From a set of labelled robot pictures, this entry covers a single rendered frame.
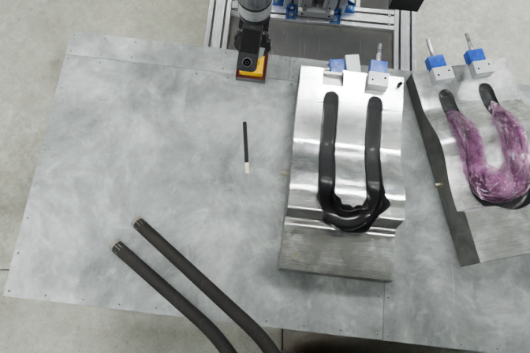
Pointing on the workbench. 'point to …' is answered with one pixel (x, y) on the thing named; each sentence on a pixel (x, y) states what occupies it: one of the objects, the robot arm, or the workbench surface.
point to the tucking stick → (245, 147)
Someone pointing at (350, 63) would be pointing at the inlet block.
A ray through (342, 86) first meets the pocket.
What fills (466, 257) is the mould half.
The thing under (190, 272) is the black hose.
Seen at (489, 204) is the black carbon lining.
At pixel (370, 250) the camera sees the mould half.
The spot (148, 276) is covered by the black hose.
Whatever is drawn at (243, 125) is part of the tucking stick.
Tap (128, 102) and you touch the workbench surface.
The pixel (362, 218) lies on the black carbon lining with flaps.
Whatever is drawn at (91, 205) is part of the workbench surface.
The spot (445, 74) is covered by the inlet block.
